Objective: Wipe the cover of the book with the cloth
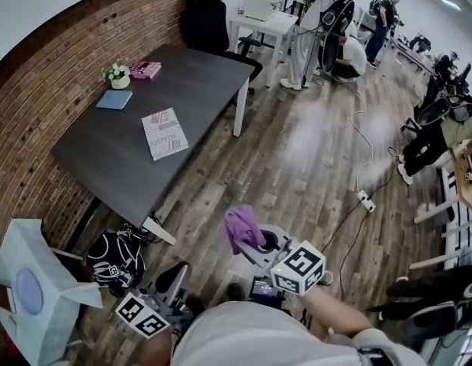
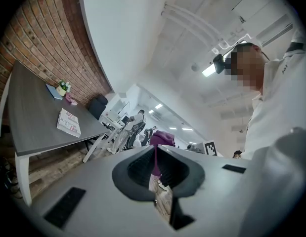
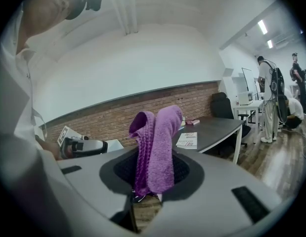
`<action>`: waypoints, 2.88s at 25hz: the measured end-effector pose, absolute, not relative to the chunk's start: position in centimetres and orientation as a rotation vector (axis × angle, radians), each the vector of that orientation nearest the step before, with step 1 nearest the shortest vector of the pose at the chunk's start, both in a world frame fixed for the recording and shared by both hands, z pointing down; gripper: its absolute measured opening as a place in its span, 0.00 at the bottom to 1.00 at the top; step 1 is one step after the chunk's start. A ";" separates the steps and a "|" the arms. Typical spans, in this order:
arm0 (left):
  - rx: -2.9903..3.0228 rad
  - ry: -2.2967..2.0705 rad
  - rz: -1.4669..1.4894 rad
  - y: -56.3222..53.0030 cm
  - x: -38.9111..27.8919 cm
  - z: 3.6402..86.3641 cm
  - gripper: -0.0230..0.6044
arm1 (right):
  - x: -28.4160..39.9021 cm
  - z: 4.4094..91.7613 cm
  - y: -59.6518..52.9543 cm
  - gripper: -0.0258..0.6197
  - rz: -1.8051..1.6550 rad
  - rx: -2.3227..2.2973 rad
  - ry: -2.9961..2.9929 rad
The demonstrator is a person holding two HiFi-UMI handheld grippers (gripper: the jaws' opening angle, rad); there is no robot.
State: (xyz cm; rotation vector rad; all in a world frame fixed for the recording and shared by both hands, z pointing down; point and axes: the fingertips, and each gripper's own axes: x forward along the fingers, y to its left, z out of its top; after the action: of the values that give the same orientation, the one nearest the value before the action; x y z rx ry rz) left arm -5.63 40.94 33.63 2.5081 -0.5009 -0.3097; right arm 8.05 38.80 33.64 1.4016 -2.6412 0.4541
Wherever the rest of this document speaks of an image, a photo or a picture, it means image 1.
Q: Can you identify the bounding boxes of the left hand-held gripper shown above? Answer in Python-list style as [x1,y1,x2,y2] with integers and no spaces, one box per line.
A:
[114,261,194,341]

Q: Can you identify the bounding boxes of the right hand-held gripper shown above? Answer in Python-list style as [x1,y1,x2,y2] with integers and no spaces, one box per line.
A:
[239,222,327,297]

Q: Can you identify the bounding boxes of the purple cloth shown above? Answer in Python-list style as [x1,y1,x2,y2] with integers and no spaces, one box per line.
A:
[224,204,268,257]

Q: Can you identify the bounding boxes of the white printed book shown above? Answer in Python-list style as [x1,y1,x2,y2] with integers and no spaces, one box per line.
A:
[140,107,190,162]

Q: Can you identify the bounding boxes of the person's right forearm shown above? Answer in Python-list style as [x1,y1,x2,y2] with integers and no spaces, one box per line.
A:
[299,284,374,339]

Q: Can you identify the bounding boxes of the person's left forearm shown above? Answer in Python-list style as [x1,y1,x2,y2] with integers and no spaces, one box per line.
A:
[139,329,176,366]

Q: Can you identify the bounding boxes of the blue book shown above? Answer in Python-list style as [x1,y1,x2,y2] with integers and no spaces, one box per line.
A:
[95,90,134,111]

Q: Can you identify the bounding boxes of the pink book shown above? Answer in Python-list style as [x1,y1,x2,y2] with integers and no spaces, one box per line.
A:
[127,61,163,81]

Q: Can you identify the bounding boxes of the black device with screen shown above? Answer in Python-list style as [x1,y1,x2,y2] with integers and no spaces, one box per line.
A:
[249,275,287,309]

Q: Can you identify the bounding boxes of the black and white backpack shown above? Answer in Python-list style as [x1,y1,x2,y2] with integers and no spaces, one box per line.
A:
[85,223,153,297]

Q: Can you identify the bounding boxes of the person's white shirt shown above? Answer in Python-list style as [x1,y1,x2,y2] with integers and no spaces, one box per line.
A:
[169,299,428,366]

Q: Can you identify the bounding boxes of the white power strip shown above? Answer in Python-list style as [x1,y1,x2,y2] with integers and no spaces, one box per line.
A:
[356,190,377,213]

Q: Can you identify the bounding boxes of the light blue paper bag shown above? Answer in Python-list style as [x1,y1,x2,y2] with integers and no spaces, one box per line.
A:
[0,218,104,366]

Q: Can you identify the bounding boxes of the dark grey table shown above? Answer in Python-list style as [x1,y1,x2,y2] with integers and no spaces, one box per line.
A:
[50,43,264,246]

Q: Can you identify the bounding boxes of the black swivel chair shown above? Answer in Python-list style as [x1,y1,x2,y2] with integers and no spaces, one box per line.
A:
[367,268,472,352]

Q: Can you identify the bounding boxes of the white flowers in pot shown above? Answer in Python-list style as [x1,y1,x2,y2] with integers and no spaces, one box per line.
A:
[101,63,131,90]

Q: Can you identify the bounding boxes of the black mesh office chair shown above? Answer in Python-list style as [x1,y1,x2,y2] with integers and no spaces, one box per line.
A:
[400,92,472,133]

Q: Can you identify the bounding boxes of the beige printer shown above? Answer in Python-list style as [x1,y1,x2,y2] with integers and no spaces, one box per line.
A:
[244,0,281,21]

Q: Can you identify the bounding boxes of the black cable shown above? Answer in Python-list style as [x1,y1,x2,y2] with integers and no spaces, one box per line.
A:
[319,147,403,296]

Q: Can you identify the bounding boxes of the white cable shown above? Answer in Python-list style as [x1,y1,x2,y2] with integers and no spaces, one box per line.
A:
[336,75,374,194]

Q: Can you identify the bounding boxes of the wooden table with white frame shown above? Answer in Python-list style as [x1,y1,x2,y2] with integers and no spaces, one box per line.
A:
[408,138,472,271]

